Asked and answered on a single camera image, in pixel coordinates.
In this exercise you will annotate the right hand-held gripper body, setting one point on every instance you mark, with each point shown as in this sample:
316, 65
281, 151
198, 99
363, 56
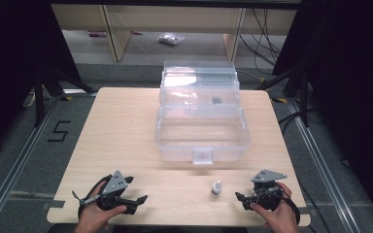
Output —
267, 191

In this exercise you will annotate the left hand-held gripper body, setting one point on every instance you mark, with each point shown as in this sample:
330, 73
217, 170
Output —
115, 185

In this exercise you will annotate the person's right hand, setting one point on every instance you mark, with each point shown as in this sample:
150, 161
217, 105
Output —
280, 216

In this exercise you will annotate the person's left hand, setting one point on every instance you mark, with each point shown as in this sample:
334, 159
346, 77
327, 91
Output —
94, 216

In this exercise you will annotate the small silver cylindrical part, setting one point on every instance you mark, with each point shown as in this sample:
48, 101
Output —
216, 188

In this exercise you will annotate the clear plastic storage box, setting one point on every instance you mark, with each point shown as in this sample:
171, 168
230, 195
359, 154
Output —
202, 129

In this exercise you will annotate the black metal stand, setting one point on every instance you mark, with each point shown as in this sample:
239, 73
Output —
304, 100
39, 100

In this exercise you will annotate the small dark item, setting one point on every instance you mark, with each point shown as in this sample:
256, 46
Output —
217, 100

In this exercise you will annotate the light wooden shelf unit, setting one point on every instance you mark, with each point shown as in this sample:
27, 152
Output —
119, 35

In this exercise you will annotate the clear plastic bag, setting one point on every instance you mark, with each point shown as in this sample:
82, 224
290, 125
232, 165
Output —
171, 39

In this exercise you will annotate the pink item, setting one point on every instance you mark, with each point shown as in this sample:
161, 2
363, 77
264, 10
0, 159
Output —
97, 33

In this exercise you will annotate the aluminium floor rail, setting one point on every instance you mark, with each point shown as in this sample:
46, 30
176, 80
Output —
16, 161
320, 161

